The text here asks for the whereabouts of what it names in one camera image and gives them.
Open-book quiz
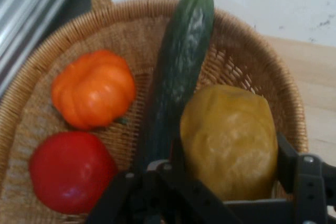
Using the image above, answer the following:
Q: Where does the aluminium frame rail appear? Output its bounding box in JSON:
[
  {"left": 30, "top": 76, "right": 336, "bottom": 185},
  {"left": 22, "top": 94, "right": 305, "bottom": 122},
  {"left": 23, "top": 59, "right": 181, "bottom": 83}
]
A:
[{"left": 0, "top": 0, "right": 85, "bottom": 97}]

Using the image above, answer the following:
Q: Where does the dark green cucumber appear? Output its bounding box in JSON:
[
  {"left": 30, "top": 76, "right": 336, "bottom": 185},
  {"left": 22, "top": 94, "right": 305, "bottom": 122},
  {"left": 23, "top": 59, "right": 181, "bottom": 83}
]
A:
[{"left": 135, "top": 0, "right": 215, "bottom": 176}]

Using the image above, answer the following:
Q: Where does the red tomato left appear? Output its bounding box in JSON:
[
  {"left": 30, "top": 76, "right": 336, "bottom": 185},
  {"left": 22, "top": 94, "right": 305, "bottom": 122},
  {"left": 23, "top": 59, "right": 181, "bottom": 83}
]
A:
[{"left": 28, "top": 131, "right": 119, "bottom": 216}]

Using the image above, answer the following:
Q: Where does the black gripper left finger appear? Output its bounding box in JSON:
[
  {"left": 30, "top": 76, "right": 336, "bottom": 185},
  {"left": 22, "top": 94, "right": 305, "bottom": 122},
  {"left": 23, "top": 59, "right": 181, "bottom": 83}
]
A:
[{"left": 86, "top": 136, "right": 246, "bottom": 224}]

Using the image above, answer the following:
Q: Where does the wooden cutting board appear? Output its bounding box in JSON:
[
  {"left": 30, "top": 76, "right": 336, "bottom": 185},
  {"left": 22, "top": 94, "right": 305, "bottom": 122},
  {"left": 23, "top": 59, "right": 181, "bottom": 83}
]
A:
[{"left": 262, "top": 35, "right": 336, "bottom": 162}]

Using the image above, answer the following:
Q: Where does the woven wicker basket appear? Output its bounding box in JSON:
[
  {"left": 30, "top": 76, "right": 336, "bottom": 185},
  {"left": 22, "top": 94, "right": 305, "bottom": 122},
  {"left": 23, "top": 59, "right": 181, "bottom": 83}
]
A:
[{"left": 0, "top": 0, "right": 309, "bottom": 224}]

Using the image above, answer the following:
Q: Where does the yellow-brown potato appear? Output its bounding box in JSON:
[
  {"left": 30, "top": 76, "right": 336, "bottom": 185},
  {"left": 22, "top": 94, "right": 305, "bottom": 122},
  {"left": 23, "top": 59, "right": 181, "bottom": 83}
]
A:
[{"left": 180, "top": 84, "right": 279, "bottom": 201}]

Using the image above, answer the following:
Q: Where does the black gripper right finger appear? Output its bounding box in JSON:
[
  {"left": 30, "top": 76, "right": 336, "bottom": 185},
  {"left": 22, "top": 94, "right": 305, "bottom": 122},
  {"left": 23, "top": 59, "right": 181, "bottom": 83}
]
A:
[{"left": 275, "top": 131, "right": 336, "bottom": 224}]

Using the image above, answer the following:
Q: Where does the orange ribbed tomato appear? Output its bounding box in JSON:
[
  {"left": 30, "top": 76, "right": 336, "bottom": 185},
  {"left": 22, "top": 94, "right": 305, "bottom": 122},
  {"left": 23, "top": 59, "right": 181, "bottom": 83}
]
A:
[{"left": 50, "top": 49, "right": 137, "bottom": 131}]

